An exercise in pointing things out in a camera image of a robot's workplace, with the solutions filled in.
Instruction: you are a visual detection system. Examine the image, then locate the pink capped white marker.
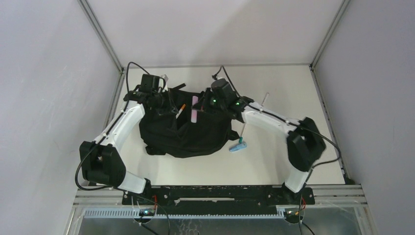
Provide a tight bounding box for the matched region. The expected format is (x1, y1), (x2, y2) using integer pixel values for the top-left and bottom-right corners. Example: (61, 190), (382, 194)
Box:
(261, 93), (270, 107)

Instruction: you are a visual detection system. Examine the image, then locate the pink highlighter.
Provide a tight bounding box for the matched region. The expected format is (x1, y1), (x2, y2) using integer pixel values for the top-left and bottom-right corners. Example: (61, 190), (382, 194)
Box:
(190, 96), (199, 123)

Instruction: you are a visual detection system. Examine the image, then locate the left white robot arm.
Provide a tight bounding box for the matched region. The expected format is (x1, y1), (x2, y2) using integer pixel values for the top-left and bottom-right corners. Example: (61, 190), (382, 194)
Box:
(75, 74), (168, 204)

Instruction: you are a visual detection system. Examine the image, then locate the black backpack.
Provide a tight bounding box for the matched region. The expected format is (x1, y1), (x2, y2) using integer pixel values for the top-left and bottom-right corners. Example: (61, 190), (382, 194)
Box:
(139, 84), (240, 158)

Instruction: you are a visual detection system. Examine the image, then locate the green capped white marker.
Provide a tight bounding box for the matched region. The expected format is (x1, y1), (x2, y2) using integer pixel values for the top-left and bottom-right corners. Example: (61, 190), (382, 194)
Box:
(239, 123), (246, 143)

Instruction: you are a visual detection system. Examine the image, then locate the orange capped white marker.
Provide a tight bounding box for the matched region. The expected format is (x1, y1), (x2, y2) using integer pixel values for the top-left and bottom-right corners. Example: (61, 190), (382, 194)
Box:
(176, 104), (186, 119)

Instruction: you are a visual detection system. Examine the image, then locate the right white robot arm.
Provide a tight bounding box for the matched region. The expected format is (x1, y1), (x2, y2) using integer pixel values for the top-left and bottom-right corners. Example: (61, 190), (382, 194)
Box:
(202, 78), (326, 204)

